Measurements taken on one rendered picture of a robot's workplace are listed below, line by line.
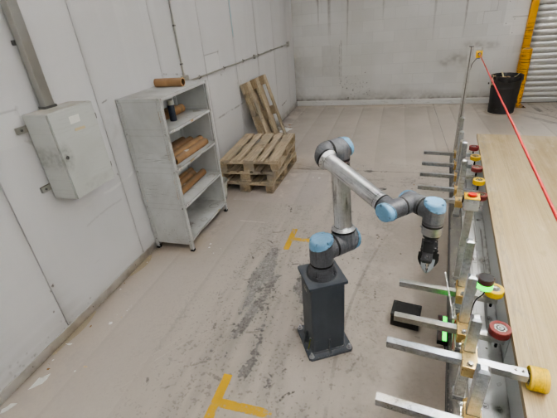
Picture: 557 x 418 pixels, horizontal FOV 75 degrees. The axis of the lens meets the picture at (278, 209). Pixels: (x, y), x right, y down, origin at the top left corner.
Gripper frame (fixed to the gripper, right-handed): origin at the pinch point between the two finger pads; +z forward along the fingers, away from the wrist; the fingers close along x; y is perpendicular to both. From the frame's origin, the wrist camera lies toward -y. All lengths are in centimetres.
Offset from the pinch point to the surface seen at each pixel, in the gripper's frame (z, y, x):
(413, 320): 10.3, -23.2, 3.5
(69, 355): 96, -41, 235
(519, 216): 6, 77, -51
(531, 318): 5.9, -12.5, -41.9
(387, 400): 0, -72, 9
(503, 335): 5.5, -26.3, -30.0
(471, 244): -15.1, 5.2, -17.2
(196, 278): 96, 63, 191
